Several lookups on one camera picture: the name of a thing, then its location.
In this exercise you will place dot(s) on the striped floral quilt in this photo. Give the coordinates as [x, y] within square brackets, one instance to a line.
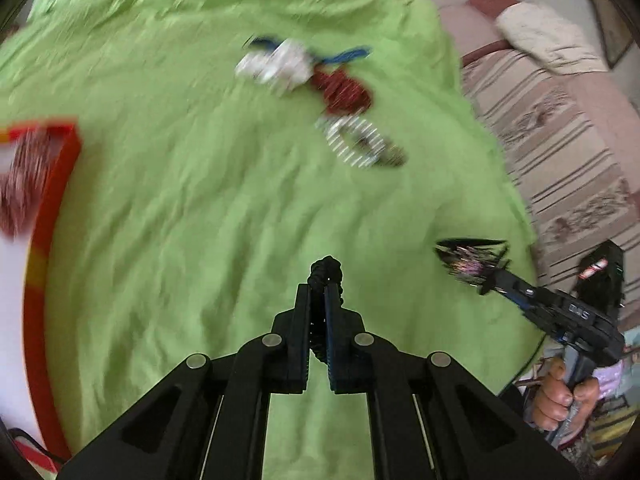
[571, 144]

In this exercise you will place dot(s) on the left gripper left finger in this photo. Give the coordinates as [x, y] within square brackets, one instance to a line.
[207, 418]

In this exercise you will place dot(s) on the person right hand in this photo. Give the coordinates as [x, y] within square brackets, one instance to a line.
[552, 401]

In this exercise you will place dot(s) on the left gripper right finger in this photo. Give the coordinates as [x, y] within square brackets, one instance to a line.
[429, 417]

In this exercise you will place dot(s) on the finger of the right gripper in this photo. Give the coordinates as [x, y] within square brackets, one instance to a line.
[514, 289]
[490, 272]

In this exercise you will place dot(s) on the green bed sheet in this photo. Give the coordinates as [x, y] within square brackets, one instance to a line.
[200, 199]

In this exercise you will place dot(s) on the white floral pillow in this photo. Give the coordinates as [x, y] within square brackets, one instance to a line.
[553, 41]

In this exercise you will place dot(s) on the white dotted scrunchie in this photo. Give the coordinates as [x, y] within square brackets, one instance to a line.
[282, 65]

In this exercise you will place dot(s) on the red jewelry tray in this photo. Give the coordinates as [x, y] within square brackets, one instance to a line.
[26, 395]

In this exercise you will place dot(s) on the framed wall picture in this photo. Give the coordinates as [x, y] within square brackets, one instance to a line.
[615, 30]

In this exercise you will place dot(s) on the red polka dot scrunchie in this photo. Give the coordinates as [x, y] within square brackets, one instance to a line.
[341, 93]

